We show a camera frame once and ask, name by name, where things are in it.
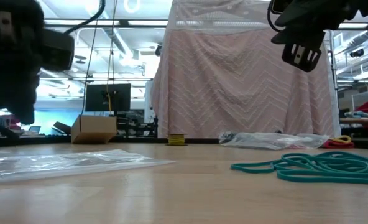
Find black hanging cable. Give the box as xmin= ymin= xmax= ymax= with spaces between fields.
xmin=106 ymin=0 xmax=118 ymax=94
xmin=80 ymin=18 xmax=99 ymax=115

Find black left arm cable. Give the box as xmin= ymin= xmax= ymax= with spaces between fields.
xmin=64 ymin=0 xmax=106 ymax=35

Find black computer monitor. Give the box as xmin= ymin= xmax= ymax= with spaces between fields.
xmin=85 ymin=83 xmax=132 ymax=112

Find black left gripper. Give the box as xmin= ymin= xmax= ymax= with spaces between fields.
xmin=0 ymin=0 xmax=45 ymax=126

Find black desk equipment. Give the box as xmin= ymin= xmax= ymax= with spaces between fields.
xmin=117 ymin=114 xmax=159 ymax=138

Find pink chevron cloth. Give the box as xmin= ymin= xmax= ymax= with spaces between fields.
xmin=150 ymin=0 xmax=342 ymax=139

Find brown cardboard box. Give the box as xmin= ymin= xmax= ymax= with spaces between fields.
xmin=71 ymin=114 xmax=119 ymax=143

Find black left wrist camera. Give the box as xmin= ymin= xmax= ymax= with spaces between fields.
xmin=40 ymin=28 xmax=76 ymax=72

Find yellow and red bands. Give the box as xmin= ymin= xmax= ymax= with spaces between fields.
xmin=323 ymin=134 xmax=355 ymax=149

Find black curved hose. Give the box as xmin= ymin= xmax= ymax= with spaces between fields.
xmin=0 ymin=116 xmax=21 ymax=141

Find chrome wire rack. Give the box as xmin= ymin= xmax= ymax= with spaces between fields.
xmin=325 ymin=29 xmax=341 ymax=105

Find clear zip bag stack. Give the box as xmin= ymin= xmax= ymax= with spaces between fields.
xmin=0 ymin=148 xmax=177 ymax=185

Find black aluminium frame rail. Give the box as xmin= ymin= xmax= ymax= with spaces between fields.
xmin=0 ymin=136 xmax=73 ymax=147
xmin=353 ymin=136 xmax=368 ymax=149
xmin=109 ymin=138 xmax=222 ymax=144

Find wooden side table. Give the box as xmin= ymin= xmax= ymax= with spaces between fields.
xmin=339 ymin=117 xmax=368 ymax=138

